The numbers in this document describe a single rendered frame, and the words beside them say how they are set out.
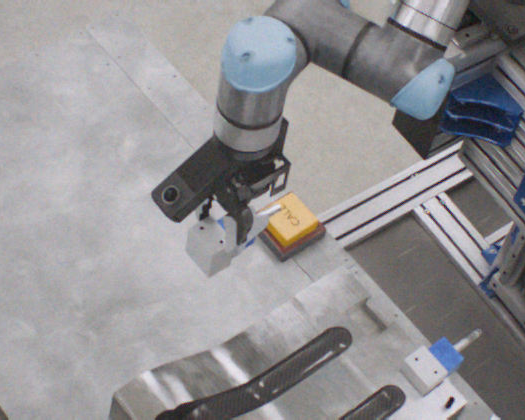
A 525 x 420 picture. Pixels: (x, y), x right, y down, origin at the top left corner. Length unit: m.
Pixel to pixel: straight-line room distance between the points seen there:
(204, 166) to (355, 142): 1.53
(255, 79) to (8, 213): 0.58
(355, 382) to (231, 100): 0.42
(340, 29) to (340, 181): 1.52
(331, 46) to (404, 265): 1.19
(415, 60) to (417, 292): 1.18
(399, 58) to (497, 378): 1.19
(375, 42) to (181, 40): 1.76
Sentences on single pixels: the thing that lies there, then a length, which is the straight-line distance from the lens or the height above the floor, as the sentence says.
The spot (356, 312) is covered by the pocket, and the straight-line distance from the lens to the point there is 1.58.
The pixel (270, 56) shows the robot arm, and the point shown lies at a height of 1.30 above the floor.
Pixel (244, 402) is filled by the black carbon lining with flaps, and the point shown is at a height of 0.89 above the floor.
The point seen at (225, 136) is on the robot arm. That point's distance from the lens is 1.32.
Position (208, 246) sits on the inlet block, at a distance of 1.49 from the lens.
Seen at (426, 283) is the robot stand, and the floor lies 0.21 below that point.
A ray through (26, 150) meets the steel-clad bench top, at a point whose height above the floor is 0.80.
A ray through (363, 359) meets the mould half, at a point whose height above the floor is 0.89.
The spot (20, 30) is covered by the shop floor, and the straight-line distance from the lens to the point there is 3.05.
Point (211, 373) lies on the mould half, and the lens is 1.47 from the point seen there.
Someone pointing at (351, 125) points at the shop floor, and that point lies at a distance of 2.91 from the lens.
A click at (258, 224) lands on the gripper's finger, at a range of 1.48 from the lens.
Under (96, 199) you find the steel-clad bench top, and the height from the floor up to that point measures 0.80.
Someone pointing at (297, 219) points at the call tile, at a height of 0.84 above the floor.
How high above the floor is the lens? 2.20
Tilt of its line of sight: 54 degrees down
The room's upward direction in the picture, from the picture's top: 12 degrees clockwise
